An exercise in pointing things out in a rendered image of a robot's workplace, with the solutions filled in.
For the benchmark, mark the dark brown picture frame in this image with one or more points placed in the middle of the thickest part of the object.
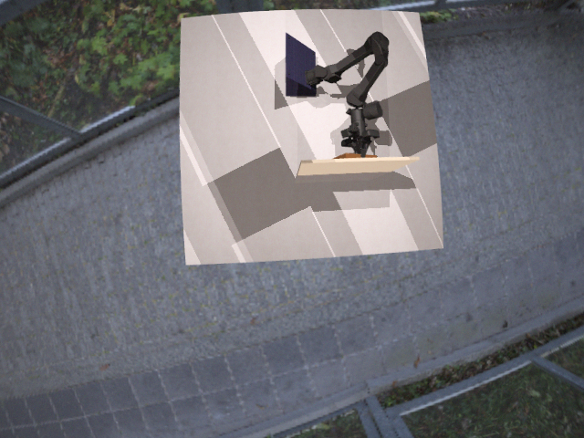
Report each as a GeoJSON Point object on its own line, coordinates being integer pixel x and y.
{"type": "Point", "coordinates": [347, 155]}

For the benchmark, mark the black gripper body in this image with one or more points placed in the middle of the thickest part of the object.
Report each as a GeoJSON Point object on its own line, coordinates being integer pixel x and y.
{"type": "Point", "coordinates": [364, 134]}

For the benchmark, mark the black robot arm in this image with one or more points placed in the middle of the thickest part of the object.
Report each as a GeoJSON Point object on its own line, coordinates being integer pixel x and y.
{"type": "Point", "coordinates": [378, 45]}

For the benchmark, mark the beige wall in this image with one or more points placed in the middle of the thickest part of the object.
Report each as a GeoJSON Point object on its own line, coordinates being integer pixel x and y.
{"type": "Point", "coordinates": [354, 165]}

